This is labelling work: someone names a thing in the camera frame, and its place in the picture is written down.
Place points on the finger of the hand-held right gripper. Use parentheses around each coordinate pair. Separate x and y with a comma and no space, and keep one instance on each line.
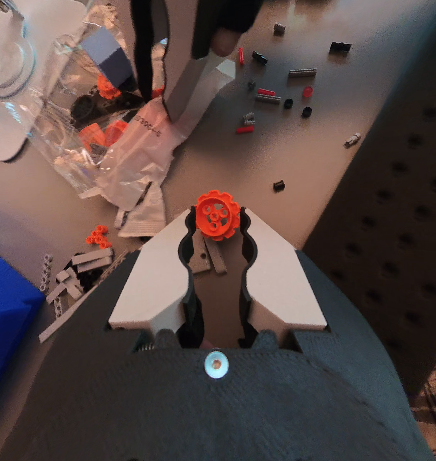
(192,93)
(142,36)

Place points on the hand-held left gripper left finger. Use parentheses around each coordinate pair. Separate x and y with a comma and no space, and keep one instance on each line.
(149,288)

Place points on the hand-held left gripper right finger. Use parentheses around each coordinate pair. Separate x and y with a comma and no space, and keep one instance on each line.
(286,288)

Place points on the blue foam cube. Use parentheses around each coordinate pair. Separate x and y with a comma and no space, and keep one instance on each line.
(106,54)

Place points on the white label parts bag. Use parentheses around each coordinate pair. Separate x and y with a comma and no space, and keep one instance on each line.
(142,158)

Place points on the orange gear wheel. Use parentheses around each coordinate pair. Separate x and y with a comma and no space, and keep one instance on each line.
(217,215)

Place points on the small red pin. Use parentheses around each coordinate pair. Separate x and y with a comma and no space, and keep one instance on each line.
(241,56)
(245,129)

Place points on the small black pin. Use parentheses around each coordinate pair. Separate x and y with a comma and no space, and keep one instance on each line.
(259,57)

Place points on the flat grey plate with holes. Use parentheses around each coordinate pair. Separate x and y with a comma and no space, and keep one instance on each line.
(200,257)

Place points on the orange pin connector cluster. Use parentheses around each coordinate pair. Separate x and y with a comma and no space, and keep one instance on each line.
(99,236)

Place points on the red axle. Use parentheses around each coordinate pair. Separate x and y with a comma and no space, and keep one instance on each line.
(266,92)

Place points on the short grey beam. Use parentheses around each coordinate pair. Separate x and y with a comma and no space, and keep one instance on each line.
(216,257)

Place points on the grey axle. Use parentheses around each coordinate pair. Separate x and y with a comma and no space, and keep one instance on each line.
(267,99)
(302,72)

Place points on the black bush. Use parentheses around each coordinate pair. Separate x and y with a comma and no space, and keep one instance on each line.
(278,186)
(306,112)
(288,103)

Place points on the large clear warning bag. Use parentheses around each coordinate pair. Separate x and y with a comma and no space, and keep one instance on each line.
(59,108)

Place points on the red round stud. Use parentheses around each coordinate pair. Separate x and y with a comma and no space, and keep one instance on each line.
(307,92)

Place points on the black double connector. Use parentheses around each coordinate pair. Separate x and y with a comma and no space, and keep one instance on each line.
(340,47)

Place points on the black perforated pad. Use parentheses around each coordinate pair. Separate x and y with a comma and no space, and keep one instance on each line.
(384,216)

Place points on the white booklet stand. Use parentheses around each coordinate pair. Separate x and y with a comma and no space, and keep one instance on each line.
(9,72)

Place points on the long blue plastic bin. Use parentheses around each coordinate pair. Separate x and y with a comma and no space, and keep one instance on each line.
(9,306)

